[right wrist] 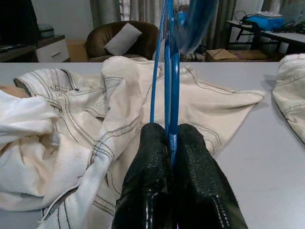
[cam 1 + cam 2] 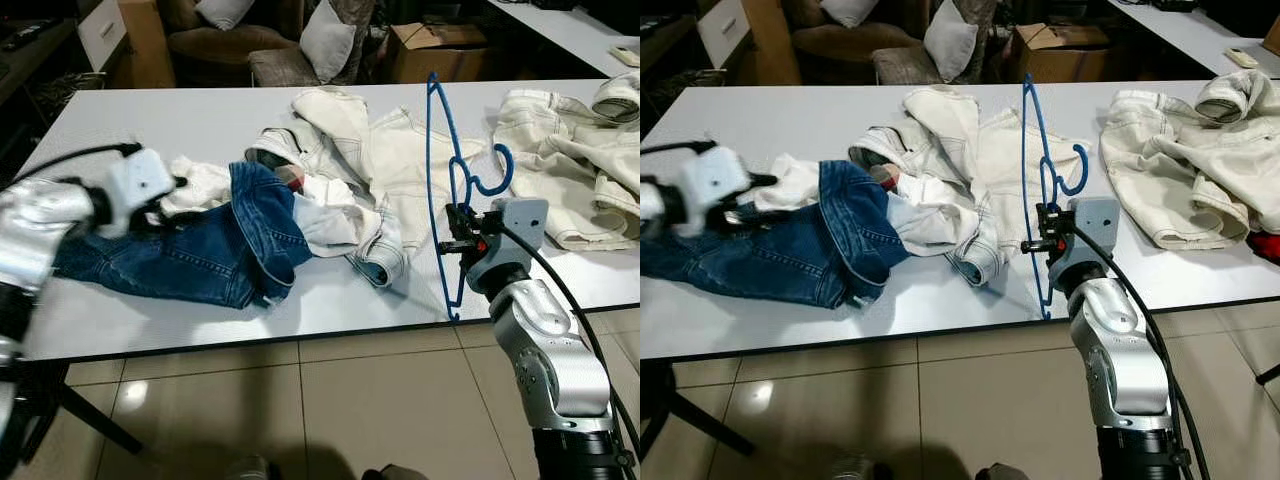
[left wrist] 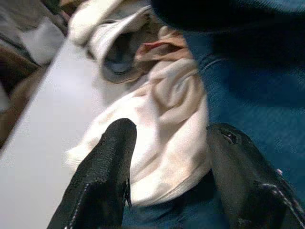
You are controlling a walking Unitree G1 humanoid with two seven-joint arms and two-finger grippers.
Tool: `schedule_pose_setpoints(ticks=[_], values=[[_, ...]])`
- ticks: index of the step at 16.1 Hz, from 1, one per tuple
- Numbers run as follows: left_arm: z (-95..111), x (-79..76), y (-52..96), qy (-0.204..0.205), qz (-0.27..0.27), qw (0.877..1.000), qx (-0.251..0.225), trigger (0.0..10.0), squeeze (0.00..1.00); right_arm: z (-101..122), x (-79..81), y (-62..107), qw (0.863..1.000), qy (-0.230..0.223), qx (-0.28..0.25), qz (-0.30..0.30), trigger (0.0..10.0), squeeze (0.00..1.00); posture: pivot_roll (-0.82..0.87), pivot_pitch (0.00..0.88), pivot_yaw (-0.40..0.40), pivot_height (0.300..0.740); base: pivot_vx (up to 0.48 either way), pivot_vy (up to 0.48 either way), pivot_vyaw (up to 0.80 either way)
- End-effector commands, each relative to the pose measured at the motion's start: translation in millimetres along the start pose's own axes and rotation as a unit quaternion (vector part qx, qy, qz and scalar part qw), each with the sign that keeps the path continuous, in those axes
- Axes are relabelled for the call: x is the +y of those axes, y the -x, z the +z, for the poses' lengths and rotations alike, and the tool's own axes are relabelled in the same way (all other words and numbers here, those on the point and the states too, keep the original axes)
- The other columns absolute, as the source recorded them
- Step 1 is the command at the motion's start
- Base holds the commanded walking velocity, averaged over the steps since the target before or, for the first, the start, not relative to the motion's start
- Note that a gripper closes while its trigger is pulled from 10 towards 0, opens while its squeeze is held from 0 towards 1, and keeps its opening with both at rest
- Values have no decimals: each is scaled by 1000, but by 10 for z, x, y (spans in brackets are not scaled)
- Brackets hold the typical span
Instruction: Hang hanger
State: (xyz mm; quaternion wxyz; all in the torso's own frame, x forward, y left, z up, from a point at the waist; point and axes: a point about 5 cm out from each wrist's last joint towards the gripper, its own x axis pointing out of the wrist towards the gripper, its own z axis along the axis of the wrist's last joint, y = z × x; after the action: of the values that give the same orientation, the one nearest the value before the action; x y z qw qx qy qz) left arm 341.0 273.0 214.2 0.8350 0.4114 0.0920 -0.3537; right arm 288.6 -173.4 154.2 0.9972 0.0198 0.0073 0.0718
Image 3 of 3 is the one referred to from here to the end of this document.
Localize grey cloth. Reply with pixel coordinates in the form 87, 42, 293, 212
100, 31, 143, 84

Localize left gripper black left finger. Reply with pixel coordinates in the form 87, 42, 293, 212
47, 118, 138, 229

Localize peach cloth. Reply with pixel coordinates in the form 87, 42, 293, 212
134, 25, 191, 72

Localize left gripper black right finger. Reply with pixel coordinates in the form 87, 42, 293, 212
206, 123, 305, 229

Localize white ribbed garment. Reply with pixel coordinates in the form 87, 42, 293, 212
68, 0, 155, 58

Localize cream white cloth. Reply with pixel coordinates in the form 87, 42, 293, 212
65, 57, 213, 207

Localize blue denim shorts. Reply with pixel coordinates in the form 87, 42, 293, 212
119, 23, 305, 229

